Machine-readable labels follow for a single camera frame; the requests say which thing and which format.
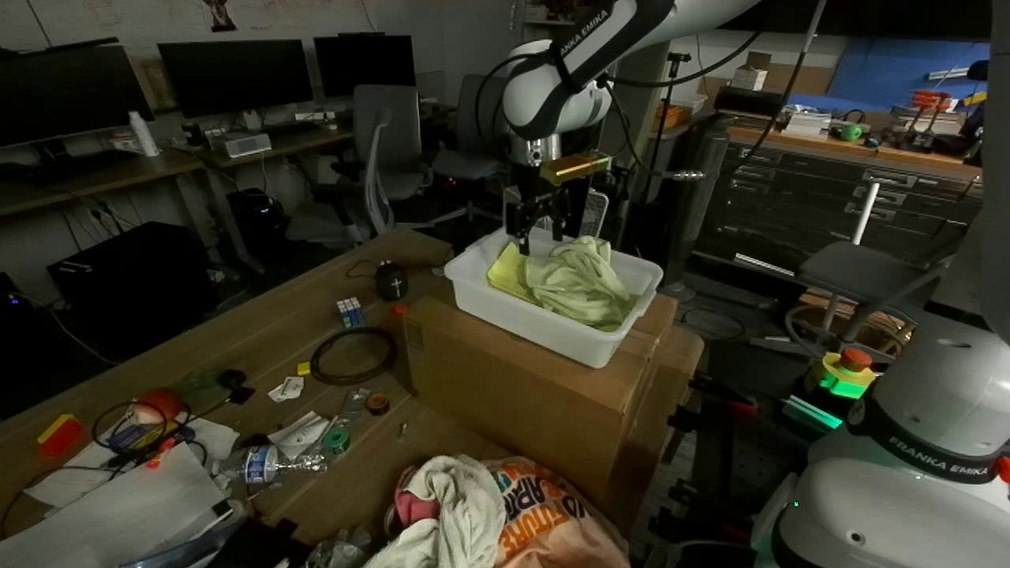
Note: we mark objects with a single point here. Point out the grey office chair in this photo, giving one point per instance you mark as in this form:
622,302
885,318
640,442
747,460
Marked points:
387,128

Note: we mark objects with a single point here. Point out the pink shirt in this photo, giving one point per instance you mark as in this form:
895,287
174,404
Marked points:
407,509

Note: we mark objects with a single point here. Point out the long wooden desk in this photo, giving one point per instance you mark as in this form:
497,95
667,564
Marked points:
174,166

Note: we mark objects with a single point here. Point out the white plastic storage bin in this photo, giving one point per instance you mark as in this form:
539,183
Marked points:
541,327

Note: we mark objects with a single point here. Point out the black computer mouse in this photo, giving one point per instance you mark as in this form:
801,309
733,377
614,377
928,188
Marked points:
388,283

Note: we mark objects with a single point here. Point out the emergency stop button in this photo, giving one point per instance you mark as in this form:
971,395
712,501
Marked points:
847,373

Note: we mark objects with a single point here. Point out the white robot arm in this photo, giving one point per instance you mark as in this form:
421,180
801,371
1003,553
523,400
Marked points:
916,475

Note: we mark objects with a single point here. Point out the peach orange printed shirt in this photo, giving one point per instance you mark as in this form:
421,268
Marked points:
550,525

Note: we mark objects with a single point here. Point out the grey white towel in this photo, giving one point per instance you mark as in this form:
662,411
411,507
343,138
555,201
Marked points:
466,531

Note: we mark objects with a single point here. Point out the rubiks cube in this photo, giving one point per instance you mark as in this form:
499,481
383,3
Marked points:
351,315

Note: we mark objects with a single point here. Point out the middle black monitor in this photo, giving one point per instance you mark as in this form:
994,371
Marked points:
224,78

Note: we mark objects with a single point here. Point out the cardboard box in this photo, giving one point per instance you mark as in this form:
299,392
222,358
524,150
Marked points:
605,429

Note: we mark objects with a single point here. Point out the light green cloth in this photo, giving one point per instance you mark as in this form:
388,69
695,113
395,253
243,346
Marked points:
572,279

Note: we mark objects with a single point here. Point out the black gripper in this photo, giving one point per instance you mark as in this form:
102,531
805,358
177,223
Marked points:
532,201

